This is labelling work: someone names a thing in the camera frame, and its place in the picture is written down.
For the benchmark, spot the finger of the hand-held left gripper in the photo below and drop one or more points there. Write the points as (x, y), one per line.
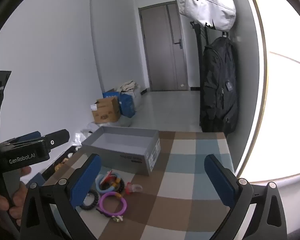
(27, 136)
(58, 137)

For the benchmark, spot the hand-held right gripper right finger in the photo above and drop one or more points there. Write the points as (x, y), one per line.
(220, 180)

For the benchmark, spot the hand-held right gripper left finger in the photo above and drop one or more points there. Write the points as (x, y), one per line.
(86, 180)

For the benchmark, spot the red white hair clip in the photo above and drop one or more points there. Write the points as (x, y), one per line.
(107, 176)

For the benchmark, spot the red pink hair clip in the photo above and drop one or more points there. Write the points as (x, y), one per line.
(133, 187)

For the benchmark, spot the grey cardboard box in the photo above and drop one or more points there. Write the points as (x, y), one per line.
(125, 146)

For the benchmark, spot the person's left hand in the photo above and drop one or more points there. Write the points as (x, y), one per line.
(16, 201)

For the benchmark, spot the black white sandal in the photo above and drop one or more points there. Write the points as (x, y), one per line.
(69, 154)

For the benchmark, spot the brown shoe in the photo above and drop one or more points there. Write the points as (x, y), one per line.
(60, 165)

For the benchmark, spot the white plastic bag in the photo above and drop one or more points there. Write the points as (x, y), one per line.
(86, 131)

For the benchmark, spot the checkered tablecloth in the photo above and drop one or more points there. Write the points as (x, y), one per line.
(170, 192)

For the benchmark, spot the brown cardboard box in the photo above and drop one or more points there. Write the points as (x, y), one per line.
(106, 111)

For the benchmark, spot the blue carton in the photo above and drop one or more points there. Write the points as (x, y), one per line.
(111, 95)
(127, 105)

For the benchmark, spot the beige tote bag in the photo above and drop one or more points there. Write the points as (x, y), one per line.
(127, 86)

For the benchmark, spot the translucent white bag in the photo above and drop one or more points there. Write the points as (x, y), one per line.
(137, 95)

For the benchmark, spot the black backpack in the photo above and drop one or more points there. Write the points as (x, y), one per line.
(218, 87)

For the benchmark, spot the gold-framed mirror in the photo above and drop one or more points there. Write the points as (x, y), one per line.
(285, 80)

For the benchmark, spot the grey door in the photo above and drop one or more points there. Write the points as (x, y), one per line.
(162, 50)

